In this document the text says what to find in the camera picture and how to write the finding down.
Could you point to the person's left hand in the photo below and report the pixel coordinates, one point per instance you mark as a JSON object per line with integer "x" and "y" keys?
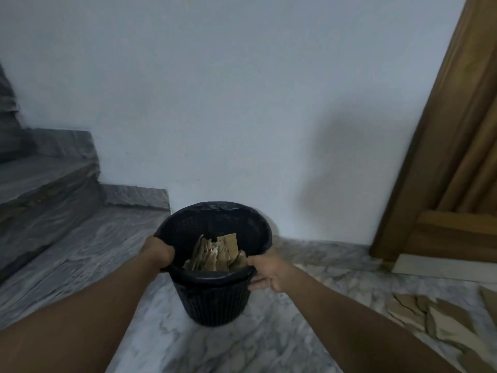
{"x": 159, "y": 252}

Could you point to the person's right hand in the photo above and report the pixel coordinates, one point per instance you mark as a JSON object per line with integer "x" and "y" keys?
{"x": 273, "y": 273}

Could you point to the black bin with liner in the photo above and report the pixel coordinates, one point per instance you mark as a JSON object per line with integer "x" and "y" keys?
{"x": 213, "y": 303}

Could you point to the person's left forearm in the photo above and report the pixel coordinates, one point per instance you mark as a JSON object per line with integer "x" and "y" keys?
{"x": 77, "y": 318}

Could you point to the person's right forearm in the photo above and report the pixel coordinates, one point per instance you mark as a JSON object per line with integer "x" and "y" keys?
{"x": 369, "y": 330}

